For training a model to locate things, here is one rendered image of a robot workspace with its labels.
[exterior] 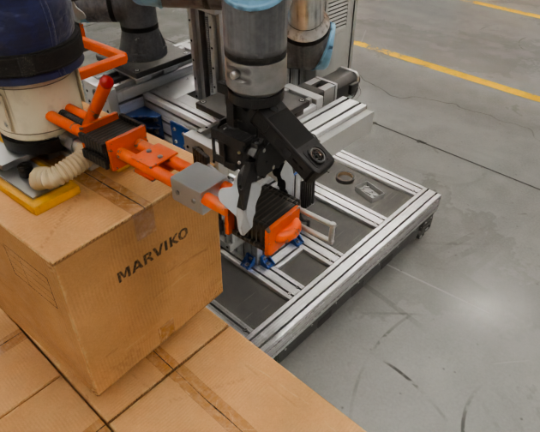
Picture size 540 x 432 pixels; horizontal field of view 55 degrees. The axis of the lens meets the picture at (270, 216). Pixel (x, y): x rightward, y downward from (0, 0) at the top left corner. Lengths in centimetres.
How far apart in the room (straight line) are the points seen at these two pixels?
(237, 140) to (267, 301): 134
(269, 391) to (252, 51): 93
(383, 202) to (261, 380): 133
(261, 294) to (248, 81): 144
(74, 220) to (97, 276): 11
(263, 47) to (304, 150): 13
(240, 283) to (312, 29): 110
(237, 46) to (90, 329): 67
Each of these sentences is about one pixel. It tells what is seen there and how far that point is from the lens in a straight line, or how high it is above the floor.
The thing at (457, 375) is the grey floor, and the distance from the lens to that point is 214.
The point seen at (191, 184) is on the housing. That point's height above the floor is 122.
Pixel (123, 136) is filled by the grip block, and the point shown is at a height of 123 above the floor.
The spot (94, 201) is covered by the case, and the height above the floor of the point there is 107.
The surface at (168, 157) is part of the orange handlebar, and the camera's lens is 89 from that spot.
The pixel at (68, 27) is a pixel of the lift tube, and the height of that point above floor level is 136.
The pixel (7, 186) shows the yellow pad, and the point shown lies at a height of 109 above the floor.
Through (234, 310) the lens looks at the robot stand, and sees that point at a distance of 194.
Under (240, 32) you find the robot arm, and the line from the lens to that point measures 60.
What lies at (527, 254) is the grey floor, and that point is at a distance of 274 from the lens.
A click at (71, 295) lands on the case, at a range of 101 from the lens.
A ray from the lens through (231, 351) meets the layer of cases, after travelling 142.
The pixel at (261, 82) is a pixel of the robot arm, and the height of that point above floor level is 142.
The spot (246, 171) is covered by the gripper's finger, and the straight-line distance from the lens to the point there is 67.
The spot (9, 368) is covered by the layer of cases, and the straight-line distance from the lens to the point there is 154.
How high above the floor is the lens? 168
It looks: 39 degrees down
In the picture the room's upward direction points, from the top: straight up
